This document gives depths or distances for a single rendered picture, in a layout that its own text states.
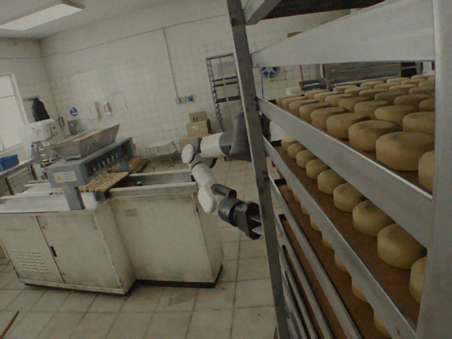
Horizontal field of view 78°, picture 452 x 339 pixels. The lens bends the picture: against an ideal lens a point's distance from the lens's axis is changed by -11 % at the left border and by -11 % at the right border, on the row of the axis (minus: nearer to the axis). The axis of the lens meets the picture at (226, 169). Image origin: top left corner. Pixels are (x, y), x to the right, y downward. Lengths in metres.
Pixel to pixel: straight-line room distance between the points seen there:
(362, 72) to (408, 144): 4.99
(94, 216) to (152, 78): 4.34
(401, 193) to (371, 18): 0.10
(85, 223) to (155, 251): 0.56
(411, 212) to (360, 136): 0.14
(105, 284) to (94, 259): 0.24
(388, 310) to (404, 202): 0.09
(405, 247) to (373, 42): 0.18
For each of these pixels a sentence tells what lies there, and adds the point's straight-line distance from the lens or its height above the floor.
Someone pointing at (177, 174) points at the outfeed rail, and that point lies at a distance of 2.41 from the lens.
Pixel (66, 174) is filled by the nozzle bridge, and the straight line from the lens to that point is 2.31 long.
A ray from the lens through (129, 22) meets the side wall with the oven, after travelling 6.48.
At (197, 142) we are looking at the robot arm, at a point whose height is 1.33.
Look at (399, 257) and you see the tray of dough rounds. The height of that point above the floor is 1.42.
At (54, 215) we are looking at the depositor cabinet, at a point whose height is 0.80.
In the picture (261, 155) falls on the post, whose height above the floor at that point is 1.39.
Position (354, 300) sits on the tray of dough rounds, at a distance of 0.40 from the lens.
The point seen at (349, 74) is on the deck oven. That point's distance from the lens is 5.17.
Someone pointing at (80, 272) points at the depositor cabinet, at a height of 0.27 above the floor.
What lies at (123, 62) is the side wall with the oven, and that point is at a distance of 6.49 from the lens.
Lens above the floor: 1.59
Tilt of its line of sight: 18 degrees down
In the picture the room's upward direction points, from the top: 11 degrees counter-clockwise
